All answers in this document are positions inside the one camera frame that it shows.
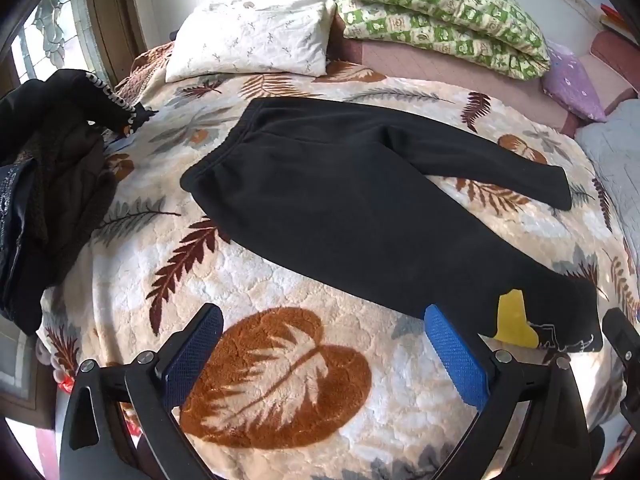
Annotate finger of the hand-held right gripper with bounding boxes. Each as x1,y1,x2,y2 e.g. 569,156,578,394
602,307,640,416

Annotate green checked quilt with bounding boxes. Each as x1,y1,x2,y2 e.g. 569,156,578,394
330,0,551,81

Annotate white floral pillow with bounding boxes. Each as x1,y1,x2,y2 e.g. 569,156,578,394
165,0,337,82

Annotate leaf print blanket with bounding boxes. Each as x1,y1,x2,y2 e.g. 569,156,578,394
37,62,640,480

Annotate black pants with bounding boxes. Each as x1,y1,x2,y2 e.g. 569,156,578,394
181,96,603,356

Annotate dark brown jacket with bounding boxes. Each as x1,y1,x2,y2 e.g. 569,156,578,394
0,110,118,336

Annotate stained glass window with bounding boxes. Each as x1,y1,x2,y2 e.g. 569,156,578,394
10,0,116,92

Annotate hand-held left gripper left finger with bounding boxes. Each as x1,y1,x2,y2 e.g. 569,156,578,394
60,303,224,480

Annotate purple pillow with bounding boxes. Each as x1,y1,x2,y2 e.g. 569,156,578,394
542,40,608,123

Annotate stack of books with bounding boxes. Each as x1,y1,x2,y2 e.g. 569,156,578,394
597,4,628,37

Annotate black garment with printed trim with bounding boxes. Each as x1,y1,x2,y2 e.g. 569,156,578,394
0,69,158,140

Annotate wooden bedside furniture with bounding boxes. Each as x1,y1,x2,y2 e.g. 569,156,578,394
0,320,57,413

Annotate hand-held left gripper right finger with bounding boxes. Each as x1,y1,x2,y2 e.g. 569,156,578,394
424,304,593,480

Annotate brown patterned cloth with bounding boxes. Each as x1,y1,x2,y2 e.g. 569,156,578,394
115,42,174,103

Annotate grey quilted blanket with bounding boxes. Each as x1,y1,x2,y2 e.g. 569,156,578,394
575,99,640,261

